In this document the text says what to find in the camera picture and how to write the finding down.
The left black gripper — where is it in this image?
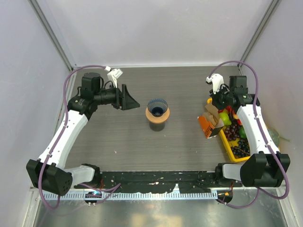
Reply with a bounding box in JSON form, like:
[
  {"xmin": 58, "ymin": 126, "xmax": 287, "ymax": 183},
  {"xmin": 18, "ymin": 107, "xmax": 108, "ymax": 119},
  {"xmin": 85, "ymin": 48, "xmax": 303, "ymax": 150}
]
[{"xmin": 94, "ymin": 82, "xmax": 140, "ymax": 110}]

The blue plastic coffee dripper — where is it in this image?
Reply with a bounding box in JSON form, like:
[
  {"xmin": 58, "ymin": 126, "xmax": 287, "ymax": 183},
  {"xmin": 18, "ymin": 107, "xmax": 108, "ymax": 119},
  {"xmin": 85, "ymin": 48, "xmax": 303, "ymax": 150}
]
[{"xmin": 147, "ymin": 98, "xmax": 168, "ymax": 117}]

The wooden dripper holder ring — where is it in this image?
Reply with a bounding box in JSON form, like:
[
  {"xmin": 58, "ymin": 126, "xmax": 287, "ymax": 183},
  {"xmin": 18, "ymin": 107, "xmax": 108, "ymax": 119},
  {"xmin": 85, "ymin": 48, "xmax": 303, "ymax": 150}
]
[{"xmin": 145, "ymin": 107, "xmax": 171, "ymax": 124}]

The brown paper coffee filter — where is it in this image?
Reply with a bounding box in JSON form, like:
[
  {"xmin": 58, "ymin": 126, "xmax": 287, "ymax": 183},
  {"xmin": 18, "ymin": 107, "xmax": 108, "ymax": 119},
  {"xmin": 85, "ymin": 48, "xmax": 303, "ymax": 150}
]
[{"xmin": 205, "ymin": 102, "xmax": 219, "ymax": 119}]

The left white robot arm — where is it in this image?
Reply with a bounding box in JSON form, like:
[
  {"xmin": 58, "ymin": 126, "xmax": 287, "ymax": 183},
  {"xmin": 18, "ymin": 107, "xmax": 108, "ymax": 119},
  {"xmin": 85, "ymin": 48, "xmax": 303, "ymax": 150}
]
[{"xmin": 26, "ymin": 69, "xmax": 140, "ymax": 196}]

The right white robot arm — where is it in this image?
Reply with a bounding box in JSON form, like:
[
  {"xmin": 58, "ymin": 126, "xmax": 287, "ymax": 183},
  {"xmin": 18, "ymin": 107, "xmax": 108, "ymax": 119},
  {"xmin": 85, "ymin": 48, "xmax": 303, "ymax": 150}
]
[{"xmin": 206, "ymin": 74, "xmax": 290, "ymax": 187}]

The orange coffee filter box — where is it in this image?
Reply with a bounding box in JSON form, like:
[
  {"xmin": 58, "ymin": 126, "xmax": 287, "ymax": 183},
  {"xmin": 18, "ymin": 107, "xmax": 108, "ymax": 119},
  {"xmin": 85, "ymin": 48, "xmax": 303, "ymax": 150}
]
[{"xmin": 197, "ymin": 115, "xmax": 224, "ymax": 139}]

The green apple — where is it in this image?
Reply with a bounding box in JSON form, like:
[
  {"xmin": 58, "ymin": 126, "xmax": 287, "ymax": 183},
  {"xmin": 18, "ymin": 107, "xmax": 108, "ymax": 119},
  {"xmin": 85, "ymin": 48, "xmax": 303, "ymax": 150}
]
[{"xmin": 219, "ymin": 112, "xmax": 232, "ymax": 126}]

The red grape bunch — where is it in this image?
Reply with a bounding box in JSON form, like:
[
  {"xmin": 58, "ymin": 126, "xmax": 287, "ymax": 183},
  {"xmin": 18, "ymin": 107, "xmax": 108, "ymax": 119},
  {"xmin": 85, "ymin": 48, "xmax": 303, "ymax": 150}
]
[{"xmin": 224, "ymin": 120, "xmax": 240, "ymax": 141}]

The dark glass carafe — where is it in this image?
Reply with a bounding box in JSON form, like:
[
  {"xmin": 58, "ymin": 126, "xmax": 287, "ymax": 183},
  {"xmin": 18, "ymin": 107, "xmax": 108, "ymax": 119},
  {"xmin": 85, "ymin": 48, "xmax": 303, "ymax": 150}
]
[{"xmin": 149, "ymin": 122, "xmax": 165, "ymax": 132}]

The green lime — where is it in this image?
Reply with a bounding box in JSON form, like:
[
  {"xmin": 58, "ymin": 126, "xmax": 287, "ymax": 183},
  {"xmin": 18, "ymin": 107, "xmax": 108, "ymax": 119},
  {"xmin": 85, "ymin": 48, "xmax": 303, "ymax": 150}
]
[{"xmin": 239, "ymin": 126, "xmax": 247, "ymax": 139}]

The yellow plastic tray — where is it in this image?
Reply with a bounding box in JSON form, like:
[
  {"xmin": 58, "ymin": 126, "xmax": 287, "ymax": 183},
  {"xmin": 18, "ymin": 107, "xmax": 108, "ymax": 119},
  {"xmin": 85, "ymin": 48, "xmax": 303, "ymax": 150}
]
[{"xmin": 207, "ymin": 98, "xmax": 250, "ymax": 162}]

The dark grape bunch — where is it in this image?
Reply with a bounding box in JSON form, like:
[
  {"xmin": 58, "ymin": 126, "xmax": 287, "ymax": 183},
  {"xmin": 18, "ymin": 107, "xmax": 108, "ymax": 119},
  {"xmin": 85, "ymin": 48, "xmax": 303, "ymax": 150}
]
[{"xmin": 231, "ymin": 139, "xmax": 250, "ymax": 158}]

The green netted melon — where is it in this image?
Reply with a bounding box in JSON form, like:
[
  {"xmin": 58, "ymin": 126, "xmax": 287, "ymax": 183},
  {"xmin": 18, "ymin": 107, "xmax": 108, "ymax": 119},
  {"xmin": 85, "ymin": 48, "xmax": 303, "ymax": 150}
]
[{"xmin": 267, "ymin": 128, "xmax": 280, "ymax": 147}]

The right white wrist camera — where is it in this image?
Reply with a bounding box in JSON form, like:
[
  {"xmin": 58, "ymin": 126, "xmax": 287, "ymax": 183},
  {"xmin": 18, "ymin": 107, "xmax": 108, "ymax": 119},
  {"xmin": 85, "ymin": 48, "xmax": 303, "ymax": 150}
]
[{"xmin": 205, "ymin": 73, "xmax": 224, "ymax": 95}]

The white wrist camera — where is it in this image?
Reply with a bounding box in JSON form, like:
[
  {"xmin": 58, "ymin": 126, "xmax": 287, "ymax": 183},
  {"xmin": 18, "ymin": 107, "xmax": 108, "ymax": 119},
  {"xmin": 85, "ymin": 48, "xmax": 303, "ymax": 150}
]
[
  {"xmin": 105, "ymin": 66, "xmax": 123, "ymax": 88},
  {"xmin": 205, "ymin": 73, "xmax": 224, "ymax": 95}
]

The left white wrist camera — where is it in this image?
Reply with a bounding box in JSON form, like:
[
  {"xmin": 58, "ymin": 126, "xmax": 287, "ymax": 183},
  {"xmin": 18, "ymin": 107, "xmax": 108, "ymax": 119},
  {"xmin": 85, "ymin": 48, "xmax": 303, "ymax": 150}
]
[{"xmin": 105, "ymin": 66, "xmax": 123, "ymax": 88}]

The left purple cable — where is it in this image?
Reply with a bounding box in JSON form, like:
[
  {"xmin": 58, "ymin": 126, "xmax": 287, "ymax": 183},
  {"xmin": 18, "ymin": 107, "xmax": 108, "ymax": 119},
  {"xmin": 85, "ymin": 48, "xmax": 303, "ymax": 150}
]
[{"xmin": 37, "ymin": 65, "xmax": 122, "ymax": 210}]

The purple cable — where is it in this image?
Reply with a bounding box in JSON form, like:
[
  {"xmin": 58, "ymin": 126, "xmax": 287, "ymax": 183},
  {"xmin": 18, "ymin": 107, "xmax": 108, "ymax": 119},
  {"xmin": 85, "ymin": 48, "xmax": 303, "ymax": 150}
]
[
  {"xmin": 207, "ymin": 61, "xmax": 290, "ymax": 209},
  {"xmin": 37, "ymin": 65, "xmax": 122, "ymax": 210}
]

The slotted cable duct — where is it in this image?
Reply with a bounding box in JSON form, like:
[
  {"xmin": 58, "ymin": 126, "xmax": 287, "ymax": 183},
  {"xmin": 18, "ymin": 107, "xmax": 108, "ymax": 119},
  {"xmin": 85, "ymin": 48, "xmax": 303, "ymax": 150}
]
[{"xmin": 40, "ymin": 191, "xmax": 218, "ymax": 201}]

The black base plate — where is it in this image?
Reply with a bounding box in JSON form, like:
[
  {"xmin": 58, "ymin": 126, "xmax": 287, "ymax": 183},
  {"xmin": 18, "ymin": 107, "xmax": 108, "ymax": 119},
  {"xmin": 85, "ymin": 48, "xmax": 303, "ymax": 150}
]
[{"xmin": 85, "ymin": 171, "xmax": 242, "ymax": 194}]

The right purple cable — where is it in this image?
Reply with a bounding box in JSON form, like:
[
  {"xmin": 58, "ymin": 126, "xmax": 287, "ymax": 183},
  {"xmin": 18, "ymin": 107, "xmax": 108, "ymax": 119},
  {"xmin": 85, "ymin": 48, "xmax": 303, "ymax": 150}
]
[{"xmin": 207, "ymin": 61, "xmax": 290, "ymax": 209}]

